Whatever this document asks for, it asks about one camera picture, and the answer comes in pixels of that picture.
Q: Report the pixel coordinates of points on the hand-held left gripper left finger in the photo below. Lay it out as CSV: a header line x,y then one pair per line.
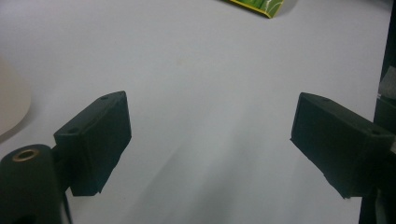
x,y
96,143

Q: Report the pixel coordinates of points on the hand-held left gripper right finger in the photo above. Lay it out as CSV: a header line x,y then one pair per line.
x,y
336,140

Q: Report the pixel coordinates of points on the yellow green spout pouch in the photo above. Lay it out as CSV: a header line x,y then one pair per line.
x,y
261,5

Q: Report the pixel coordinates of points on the beige round container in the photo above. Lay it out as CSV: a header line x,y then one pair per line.
x,y
12,96

